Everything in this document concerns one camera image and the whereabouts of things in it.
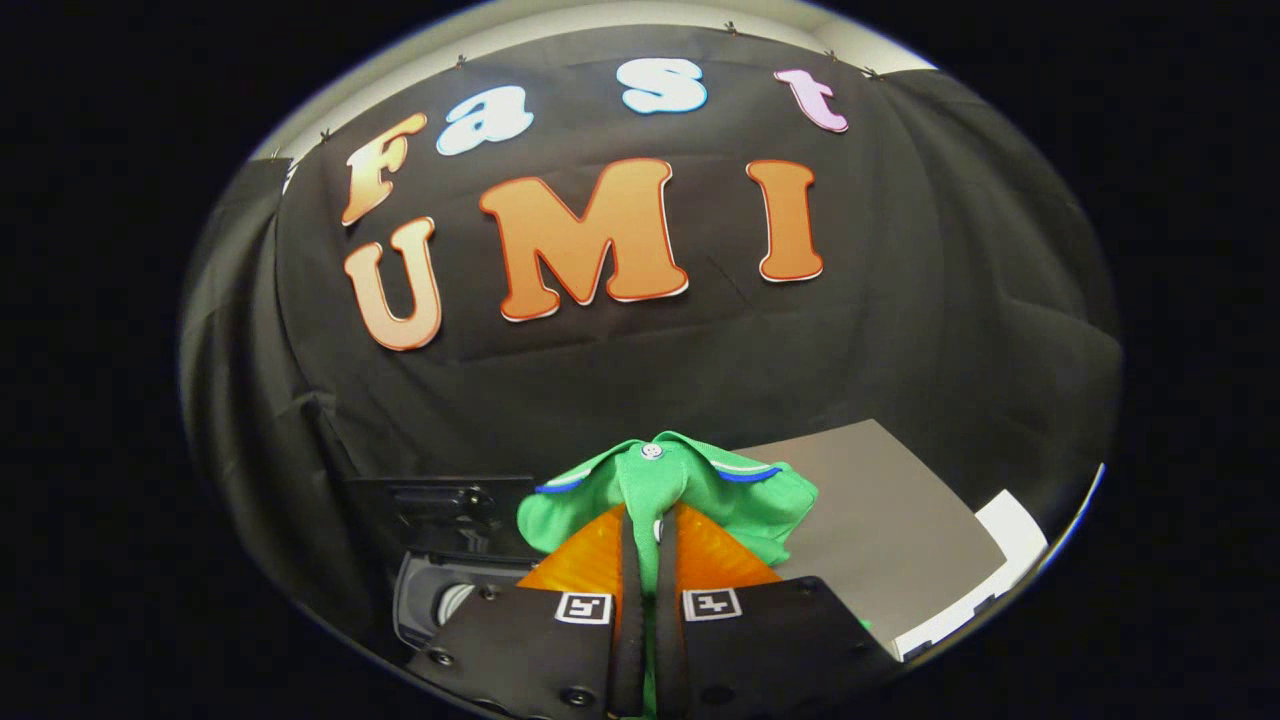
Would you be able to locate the row of black backdrop clips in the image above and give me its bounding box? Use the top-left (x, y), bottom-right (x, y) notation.
top-left (265, 20), bottom-right (886, 163)

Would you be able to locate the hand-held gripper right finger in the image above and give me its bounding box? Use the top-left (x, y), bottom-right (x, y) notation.
top-left (655, 500), bottom-right (901, 719)

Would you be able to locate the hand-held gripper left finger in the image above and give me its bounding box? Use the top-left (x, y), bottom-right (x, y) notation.
top-left (405, 503), bottom-right (646, 719)

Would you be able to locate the green polo shirt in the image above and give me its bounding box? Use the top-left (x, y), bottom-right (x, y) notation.
top-left (517, 431), bottom-right (871, 719)

